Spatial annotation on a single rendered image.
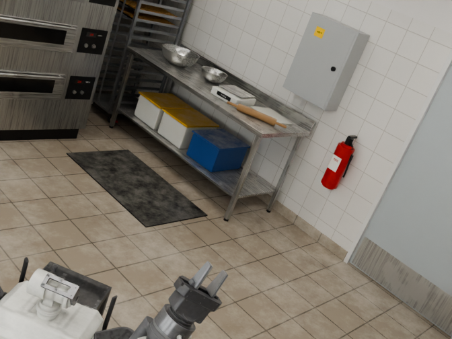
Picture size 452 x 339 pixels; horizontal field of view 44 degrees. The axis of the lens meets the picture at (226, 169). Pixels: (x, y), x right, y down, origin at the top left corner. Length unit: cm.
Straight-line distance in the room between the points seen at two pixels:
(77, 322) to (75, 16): 369
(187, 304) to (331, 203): 394
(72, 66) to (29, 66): 41
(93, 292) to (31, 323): 22
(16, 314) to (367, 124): 383
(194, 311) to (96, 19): 403
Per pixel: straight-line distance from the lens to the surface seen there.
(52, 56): 497
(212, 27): 599
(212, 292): 126
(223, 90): 506
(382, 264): 500
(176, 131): 538
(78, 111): 534
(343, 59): 480
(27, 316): 153
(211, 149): 507
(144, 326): 132
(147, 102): 570
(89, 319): 155
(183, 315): 125
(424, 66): 471
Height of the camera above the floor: 220
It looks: 22 degrees down
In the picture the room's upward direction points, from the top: 21 degrees clockwise
